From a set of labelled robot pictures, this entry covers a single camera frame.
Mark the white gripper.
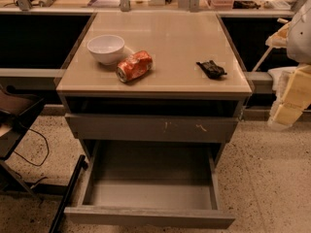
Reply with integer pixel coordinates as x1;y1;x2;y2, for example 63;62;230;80
265;23;311;129

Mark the grey drawer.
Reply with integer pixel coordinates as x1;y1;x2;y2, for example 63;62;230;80
65;114;237;143
65;141;234;229

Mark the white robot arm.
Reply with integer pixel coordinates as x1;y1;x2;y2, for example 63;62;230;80
265;0;311;130

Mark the grey drawer cabinet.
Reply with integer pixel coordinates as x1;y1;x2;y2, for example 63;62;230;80
57;11;252;159

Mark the grey top drawer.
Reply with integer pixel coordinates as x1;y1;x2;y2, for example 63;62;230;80
65;114;237;143

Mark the black crumpled bag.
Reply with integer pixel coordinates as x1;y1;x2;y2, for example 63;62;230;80
197;60;226;80

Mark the crushed orange soda can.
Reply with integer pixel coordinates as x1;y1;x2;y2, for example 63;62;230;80
116;50;153;83

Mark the white bowl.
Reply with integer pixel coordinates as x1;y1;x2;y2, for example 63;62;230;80
86;35;125;65

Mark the black floor bar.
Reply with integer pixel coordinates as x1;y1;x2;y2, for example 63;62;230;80
49;154;88;233

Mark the black chair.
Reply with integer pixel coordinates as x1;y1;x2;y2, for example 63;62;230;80
0;88;45;197

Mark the white stick with handle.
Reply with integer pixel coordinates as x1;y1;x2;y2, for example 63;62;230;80
252;18;290;72

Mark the black floor cable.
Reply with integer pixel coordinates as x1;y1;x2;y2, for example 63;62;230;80
13;126;51;168

